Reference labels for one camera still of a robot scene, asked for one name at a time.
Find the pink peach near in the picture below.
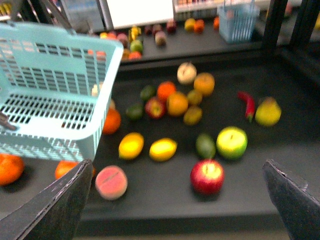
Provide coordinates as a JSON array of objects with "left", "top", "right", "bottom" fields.
[{"left": 95, "top": 165, "right": 128, "bottom": 201}]

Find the black metal shelf rack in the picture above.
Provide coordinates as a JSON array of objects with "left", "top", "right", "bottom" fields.
[{"left": 9, "top": 0, "right": 320, "bottom": 66}]

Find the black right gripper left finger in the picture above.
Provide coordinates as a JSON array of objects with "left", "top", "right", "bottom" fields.
[{"left": 0, "top": 159, "right": 93, "bottom": 240}]

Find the pale white pear apple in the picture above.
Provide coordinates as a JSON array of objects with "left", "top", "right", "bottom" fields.
[{"left": 177, "top": 62, "right": 197, "bottom": 85}]

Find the green apple far shelf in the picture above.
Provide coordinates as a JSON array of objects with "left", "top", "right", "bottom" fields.
[{"left": 130, "top": 39, "right": 144, "bottom": 54}]

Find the golden asian pear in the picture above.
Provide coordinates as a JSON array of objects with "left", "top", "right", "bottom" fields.
[{"left": 193, "top": 72, "right": 215, "bottom": 97}]

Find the green apple near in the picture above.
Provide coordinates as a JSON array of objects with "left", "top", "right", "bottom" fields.
[{"left": 216, "top": 126, "right": 248, "bottom": 161}]

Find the yellow lemon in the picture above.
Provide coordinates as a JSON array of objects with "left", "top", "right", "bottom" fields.
[
  {"left": 118, "top": 132, "right": 145, "bottom": 160},
  {"left": 149, "top": 138, "right": 178, "bottom": 162}
]

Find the peach far shelf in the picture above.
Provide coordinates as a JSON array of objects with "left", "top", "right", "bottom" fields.
[{"left": 154, "top": 31, "right": 167, "bottom": 46}]

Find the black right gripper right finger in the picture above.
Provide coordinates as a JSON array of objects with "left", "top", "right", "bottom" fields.
[{"left": 262, "top": 159, "right": 320, "bottom": 240}]

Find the green avocado near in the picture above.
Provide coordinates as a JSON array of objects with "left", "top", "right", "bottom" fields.
[{"left": 195, "top": 133, "right": 216, "bottom": 159}]

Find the red chili pepper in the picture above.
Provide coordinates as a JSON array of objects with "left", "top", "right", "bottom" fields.
[{"left": 237, "top": 91, "right": 256, "bottom": 123}]

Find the red yellow apple cluster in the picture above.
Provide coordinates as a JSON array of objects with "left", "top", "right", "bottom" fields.
[{"left": 144, "top": 97, "right": 166, "bottom": 120}]

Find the orange centre cluster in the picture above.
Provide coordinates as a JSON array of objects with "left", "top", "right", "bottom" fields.
[{"left": 166, "top": 91, "right": 189, "bottom": 117}]

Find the teal plastic shopping basket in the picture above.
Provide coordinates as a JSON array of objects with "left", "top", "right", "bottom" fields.
[{"left": 0, "top": 22, "right": 124, "bottom": 162}]

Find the red apple near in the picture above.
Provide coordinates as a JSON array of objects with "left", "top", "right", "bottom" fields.
[{"left": 190, "top": 159, "right": 225, "bottom": 196}]

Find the blue basket on far shelf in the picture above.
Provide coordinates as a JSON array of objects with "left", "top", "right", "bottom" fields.
[{"left": 217, "top": 0, "right": 260, "bottom": 44}]

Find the yellow pear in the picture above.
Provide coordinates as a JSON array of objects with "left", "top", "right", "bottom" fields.
[{"left": 255, "top": 97, "right": 282, "bottom": 127}]

